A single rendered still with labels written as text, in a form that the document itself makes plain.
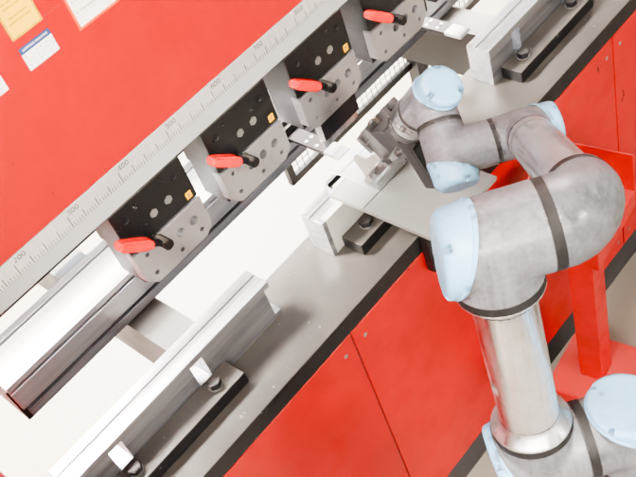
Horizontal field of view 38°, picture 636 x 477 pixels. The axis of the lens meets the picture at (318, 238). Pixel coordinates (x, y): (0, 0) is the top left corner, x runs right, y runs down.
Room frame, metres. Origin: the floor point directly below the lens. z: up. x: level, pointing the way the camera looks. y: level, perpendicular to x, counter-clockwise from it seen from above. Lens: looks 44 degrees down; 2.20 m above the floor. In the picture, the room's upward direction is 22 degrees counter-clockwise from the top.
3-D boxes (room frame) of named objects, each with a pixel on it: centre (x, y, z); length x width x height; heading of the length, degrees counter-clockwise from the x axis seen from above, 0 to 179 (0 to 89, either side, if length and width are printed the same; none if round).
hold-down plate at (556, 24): (1.66, -0.66, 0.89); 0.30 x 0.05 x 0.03; 123
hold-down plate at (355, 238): (1.36, -0.18, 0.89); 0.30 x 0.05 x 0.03; 123
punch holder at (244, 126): (1.26, 0.07, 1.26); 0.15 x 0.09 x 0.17; 123
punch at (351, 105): (1.38, -0.12, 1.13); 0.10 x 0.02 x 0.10; 123
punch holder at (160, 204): (1.15, 0.24, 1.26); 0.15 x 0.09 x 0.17; 123
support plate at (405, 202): (1.26, -0.20, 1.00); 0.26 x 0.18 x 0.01; 33
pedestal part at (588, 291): (1.29, -0.54, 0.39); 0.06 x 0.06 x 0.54; 40
